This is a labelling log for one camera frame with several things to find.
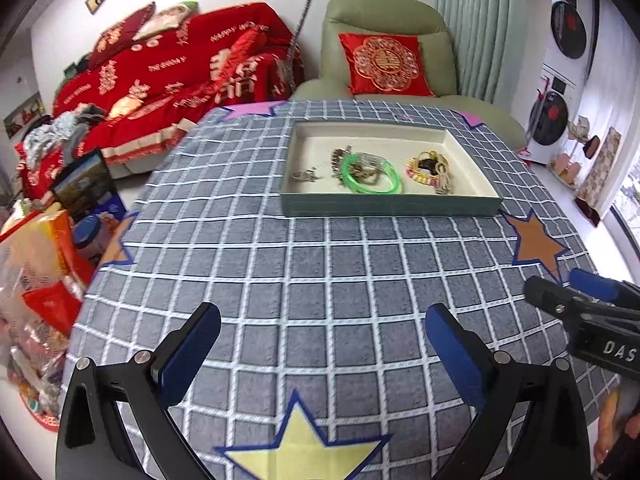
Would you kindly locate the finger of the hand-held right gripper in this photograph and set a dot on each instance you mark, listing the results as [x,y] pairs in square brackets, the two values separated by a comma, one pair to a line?
[555,297]
[595,284]

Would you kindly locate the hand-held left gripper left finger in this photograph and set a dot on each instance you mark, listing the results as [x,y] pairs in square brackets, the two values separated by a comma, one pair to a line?
[185,360]

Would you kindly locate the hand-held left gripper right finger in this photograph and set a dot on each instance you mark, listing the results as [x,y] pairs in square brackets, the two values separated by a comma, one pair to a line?
[452,360]

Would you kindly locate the cream lined jewelry tray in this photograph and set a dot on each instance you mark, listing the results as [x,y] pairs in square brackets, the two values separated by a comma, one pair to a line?
[320,145]

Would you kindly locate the brown patterned box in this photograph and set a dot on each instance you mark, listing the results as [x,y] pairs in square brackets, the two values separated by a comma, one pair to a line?
[600,165]

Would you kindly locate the pink round ornaments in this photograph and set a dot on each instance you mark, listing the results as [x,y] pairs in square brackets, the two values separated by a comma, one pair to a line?
[562,166]

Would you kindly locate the brown oval ornament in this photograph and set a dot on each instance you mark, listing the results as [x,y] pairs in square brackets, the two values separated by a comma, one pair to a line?
[592,146]

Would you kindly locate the grey checked tablecloth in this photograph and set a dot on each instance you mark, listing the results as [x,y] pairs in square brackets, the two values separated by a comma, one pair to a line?
[300,270]

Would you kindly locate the blue box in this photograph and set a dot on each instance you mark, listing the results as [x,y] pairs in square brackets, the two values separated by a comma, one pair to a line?
[100,230]

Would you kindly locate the lotus flower ornament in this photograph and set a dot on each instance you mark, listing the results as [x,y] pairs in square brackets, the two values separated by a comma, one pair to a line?
[580,127]

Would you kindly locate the orange gift bag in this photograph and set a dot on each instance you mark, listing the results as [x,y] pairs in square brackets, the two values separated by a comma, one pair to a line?
[45,260]

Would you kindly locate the white laundry machine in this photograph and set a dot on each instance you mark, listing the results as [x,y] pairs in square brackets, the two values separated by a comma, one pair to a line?
[550,115]
[567,27]

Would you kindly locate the dark picture box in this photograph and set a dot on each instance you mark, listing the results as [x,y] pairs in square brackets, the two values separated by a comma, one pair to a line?
[82,185]

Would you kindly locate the green bangle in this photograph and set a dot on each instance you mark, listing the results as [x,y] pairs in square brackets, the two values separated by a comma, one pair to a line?
[350,180]

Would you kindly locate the grey cloth pile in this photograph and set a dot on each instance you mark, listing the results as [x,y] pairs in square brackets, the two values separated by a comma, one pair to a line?
[60,132]

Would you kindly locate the red covered sofa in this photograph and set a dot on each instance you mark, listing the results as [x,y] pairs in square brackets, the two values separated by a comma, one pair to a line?
[165,95]

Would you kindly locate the green curtain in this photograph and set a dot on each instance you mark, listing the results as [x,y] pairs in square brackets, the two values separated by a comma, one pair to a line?
[480,25]

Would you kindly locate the red embroidered cushion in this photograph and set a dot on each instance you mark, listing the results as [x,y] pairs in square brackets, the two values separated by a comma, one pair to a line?
[385,62]

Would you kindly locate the red fringed pillow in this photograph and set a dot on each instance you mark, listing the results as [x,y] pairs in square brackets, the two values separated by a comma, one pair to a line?
[240,52]

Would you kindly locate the green armchair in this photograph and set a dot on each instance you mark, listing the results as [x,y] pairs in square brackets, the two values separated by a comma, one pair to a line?
[385,15]

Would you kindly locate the white green printed pillow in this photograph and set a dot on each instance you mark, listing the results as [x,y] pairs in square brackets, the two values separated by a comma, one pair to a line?
[165,19]

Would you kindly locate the metal floor lamp pole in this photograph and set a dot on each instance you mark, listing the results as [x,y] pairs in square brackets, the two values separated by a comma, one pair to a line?
[305,10]

